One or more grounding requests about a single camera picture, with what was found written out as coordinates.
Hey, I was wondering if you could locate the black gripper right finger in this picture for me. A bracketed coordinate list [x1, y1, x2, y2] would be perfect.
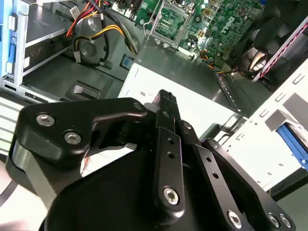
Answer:
[169, 92, 297, 231]

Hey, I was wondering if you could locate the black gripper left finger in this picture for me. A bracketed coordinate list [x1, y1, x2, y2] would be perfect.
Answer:
[5, 89, 186, 219]

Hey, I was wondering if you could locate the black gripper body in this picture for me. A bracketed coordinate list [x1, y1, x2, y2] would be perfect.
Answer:
[44, 148, 229, 231]

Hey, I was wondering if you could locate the hard disk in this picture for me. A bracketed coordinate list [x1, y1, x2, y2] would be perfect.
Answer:
[276, 121, 308, 169]

